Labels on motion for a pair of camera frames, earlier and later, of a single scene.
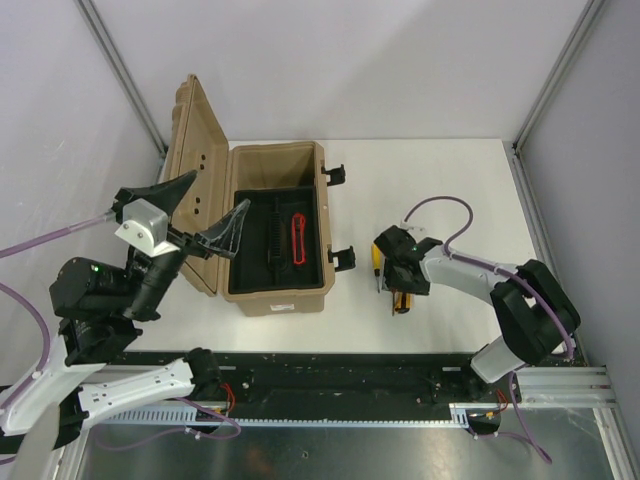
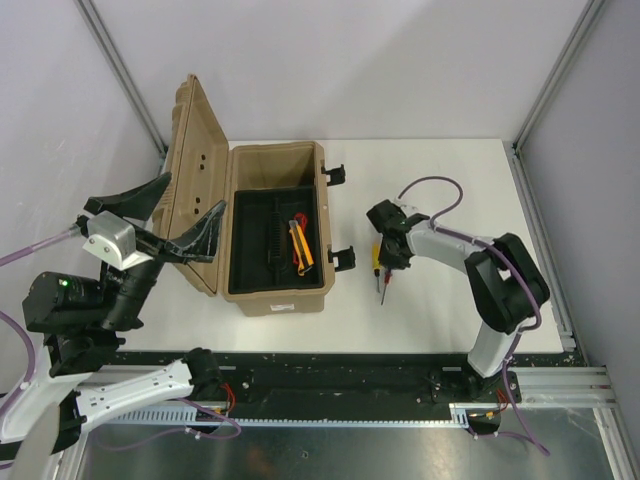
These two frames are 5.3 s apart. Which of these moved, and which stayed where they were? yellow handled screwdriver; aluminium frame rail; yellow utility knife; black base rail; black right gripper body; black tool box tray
Moved: yellow utility knife; black right gripper body
Stayed: black tool box tray; black base rail; aluminium frame rail; yellow handled screwdriver
